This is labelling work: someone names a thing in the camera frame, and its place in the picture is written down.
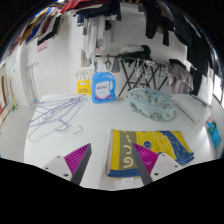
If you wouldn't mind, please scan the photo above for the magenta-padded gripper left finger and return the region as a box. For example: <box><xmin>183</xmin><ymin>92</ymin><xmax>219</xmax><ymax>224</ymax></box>
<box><xmin>42</xmin><ymin>143</ymin><xmax>93</xmax><ymax>186</ymax></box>

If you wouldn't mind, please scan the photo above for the pale blue round peg hanger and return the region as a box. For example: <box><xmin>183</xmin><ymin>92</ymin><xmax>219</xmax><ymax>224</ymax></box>
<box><xmin>127</xmin><ymin>87</ymin><xmax>178</xmax><ymax>122</ymax></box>

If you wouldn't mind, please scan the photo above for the dark hanging clothes row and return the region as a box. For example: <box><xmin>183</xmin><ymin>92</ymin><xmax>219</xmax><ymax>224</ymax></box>
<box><xmin>139</xmin><ymin>0</ymin><xmax>216</xmax><ymax>98</ymax></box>

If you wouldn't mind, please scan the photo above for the yellow blue smiley towel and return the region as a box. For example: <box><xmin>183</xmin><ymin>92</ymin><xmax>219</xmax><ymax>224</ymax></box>
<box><xmin>105</xmin><ymin>129</ymin><xmax>195</xmax><ymax>179</ymax></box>

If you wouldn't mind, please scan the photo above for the purple wire hangers pile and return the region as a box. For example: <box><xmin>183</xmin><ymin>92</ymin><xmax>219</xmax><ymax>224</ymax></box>
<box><xmin>26</xmin><ymin>94</ymin><xmax>89</xmax><ymax>144</ymax></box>

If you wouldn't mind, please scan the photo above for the blue detergent bottle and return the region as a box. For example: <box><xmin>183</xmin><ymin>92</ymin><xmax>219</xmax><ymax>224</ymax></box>
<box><xmin>91</xmin><ymin>64</ymin><xmax>117</xmax><ymax>105</ymax></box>

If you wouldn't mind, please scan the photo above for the teal bucket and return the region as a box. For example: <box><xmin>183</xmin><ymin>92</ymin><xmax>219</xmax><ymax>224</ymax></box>
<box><xmin>205</xmin><ymin>119</ymin><xmax>216</xmax><ymax>132</ymax></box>

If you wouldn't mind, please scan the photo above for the white pillow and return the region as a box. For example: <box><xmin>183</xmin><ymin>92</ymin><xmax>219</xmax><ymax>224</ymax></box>
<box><xmin>173</xmin><ymin>93</ymin><xmax>205</xmax><ymax>125</ymax></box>

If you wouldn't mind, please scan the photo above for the grey garment on rack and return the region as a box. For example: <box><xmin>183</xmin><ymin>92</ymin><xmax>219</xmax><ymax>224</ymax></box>
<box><xmin>165</xmin><ymin>59</ymin><xmax>195</xmax><ymax>95</ymax></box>

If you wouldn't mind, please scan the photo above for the black folding drying rack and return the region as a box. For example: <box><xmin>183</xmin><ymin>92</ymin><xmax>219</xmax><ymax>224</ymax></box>
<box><xmin>94</xmin><ymin>44</ymin><xmax>171</xmax><ymax>98</ymax></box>

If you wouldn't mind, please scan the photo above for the white wire hangers bunch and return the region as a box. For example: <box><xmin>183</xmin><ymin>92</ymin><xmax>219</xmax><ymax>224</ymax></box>
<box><xmin>74</xmin><ymin>68</ymin><xmax>96</xmax><ymax>81</ymax></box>

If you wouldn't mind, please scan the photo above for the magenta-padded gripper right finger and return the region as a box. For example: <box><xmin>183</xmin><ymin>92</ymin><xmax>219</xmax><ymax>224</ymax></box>
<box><xmin>130</xmin><ymin>142</ymin><xmax>184</xmax><ymax>186</ymax></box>

